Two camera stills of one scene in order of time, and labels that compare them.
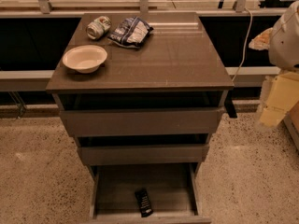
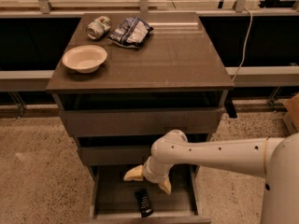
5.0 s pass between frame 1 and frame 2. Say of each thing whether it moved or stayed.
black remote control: stayed
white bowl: stayed
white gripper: moved
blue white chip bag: stayed
